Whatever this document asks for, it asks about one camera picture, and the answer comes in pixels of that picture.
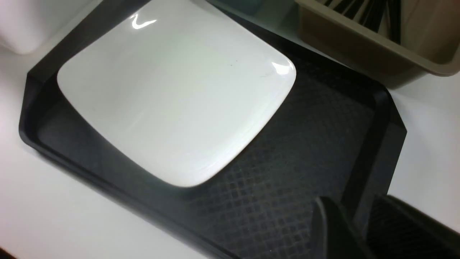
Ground large white square plate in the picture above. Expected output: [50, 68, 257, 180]
[56, 0, 297, 187]

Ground black chopsticks in bin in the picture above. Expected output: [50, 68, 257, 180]
[318, 0, 402, 45]

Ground brown plastic bin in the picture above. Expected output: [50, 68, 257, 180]
[296, 0, 459, 87]

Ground teal plastic bin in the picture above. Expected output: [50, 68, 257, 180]
[217, 0, 266, 15]

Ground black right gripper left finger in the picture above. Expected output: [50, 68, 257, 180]
[311, 197, 370, 259]

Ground large white plastic tub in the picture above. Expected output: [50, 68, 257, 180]
[0, 0, 90, 55]

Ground black serving tray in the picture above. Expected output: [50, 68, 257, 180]
[19, 0, 407, 259]

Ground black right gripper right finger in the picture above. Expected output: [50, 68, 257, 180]
[367, 195, 460, 259]

